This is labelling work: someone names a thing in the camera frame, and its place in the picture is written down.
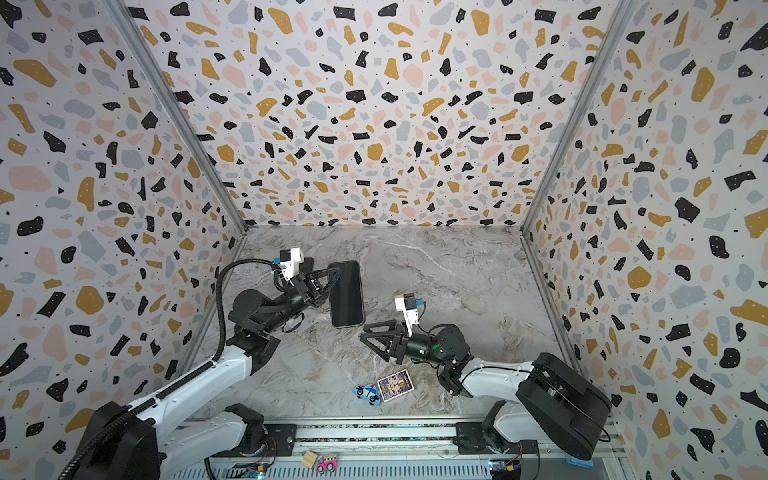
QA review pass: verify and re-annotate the phone in black case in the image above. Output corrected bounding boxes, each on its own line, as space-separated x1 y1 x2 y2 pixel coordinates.
299 257 315 274

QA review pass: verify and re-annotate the blue toy car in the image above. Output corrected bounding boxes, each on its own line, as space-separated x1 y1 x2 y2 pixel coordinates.
353 384 381 406

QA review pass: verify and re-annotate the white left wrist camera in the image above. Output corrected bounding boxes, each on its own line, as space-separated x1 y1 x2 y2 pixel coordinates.
274 247 304 282

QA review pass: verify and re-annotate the small wooden block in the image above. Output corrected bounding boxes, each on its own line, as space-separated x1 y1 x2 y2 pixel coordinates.
301 450 319 470

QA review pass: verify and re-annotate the aluminium left corner post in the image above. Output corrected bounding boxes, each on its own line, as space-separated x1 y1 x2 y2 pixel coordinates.
103 1 247 236

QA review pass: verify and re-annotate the large black phone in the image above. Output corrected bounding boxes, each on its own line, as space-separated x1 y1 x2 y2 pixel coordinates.
329 261 365 329

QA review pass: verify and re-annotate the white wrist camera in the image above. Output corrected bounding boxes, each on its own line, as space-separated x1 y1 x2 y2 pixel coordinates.
394 293 426 336
274 247 304 282

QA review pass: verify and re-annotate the purple card box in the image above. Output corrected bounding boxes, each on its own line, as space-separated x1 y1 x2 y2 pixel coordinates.
375 369 415 402

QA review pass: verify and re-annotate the blue sponge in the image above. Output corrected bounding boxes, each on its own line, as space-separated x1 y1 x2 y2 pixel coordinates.
565 455 594 469

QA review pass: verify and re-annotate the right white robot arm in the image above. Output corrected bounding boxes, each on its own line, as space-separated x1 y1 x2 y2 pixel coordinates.
359 320 611 460

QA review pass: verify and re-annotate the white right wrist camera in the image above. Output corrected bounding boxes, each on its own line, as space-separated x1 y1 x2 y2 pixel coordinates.
394 293 426 336

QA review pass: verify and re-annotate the aluminium right corner post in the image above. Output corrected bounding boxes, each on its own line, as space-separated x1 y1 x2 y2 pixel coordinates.
521 0 637 240

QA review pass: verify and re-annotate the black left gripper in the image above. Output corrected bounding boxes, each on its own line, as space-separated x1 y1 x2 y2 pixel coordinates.
261 269 340 338

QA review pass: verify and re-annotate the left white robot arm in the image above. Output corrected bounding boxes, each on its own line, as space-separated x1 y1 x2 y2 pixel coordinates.
59 267 342 479

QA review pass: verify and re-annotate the black corrugated cable conduit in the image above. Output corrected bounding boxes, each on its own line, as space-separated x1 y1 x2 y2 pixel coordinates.
56 258 283 480

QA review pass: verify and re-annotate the aluminium corner post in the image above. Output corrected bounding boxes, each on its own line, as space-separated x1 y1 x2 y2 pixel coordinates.
521 0 637 240
103 1 247 236

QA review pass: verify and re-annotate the pink toy car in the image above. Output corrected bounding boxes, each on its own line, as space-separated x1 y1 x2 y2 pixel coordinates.
315 455 338 475

